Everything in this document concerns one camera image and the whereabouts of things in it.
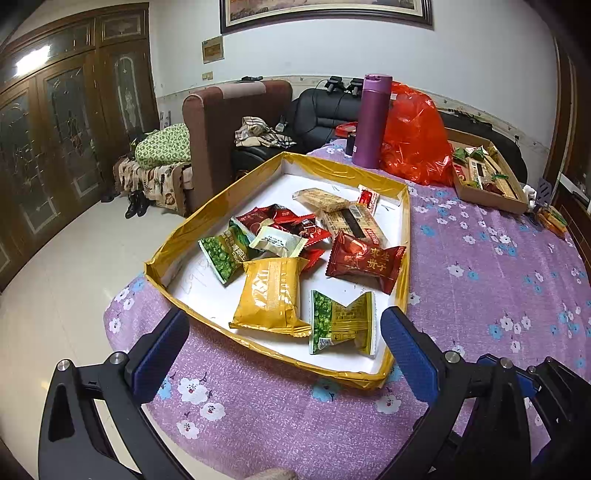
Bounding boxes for pile of clothes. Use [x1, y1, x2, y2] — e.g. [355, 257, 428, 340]
[235, 116, 297, 149]

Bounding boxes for purple floral tablecloth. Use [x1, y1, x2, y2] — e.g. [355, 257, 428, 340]
[104, 138, 591, 480]

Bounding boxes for green patterned pillow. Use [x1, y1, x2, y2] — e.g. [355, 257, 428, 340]
[135, 123, 191, 169]

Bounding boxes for large dark red snack packet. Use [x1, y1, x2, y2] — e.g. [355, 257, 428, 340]
[325, 230, 408, 295]

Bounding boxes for dark red candy packet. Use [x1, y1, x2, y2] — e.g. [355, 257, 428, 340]
[236, 204, 297, 234]

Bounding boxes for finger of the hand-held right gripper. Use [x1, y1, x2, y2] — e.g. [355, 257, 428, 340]
[524, 356, 591, 466]

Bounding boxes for yellow snack packet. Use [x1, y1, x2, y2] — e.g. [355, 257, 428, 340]
[229, 257, 313, 337]

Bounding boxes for brown patterned blanket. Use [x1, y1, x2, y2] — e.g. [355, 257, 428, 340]
[113, 154, 186, 216]

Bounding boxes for beige cracker packet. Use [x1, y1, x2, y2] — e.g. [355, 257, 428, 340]
[293, 188, 352, 214]

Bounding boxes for cream white snack packet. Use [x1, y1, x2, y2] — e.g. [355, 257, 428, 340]
[249, 225, 308, 260]

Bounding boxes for black leather sofa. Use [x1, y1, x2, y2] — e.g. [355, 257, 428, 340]
[231, 87, 528, 185]

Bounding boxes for pile of assorted snacks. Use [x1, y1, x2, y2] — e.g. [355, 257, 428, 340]
[451, 144, 517, 197]

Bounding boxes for red plastic bag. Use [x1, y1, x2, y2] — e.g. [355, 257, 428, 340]
[379, 82, 456, 188]

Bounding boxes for black shoes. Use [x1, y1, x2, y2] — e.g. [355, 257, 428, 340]
[124, 191, 149, 219]

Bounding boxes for green pea snack packet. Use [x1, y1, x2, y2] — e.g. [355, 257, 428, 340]
[198, 225, 254, 285]
[308, 290, 380, 357]

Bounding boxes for brown wooden cabinet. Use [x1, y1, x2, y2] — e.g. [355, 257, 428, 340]
[539, 37, 591, 234]

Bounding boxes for brown armchair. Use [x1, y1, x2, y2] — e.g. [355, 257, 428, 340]
[173, 79, 294, 217]

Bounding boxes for cardboard box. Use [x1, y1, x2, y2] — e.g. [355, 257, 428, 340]
[445, 128, 530, 216]

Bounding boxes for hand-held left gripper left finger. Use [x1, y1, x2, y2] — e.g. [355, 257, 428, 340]
[39, 307, 195, 480]

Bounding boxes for yellow-edged white tray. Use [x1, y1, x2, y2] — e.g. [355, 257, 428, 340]
[144, 151, 411, 391]

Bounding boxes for person's left hand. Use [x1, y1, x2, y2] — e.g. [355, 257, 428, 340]
[249, 468, 297, 480]

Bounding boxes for brown cracker packet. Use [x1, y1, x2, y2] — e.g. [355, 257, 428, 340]
[320, 205, 389, 248]

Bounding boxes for orange snack packets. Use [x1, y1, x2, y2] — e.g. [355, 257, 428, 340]
[534, 205, 570, 237]

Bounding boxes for dark wooden wardrobe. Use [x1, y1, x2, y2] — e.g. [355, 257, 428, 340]
[0, 2, 160, 292]

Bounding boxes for framed wall picture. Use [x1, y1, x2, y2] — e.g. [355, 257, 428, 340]
[219, 0, 435, 36]

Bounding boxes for purple bottle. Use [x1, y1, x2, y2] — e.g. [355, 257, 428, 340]
[352, 73, 393, 169]

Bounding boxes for small yellow wall plaque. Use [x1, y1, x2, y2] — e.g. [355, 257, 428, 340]
[201, 36, 225, 64]

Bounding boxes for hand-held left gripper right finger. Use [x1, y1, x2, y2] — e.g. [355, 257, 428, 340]
[381, 307, 540, 480]

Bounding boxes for small red white packet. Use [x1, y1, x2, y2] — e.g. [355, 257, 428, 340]
[357, 184, 380, 216]

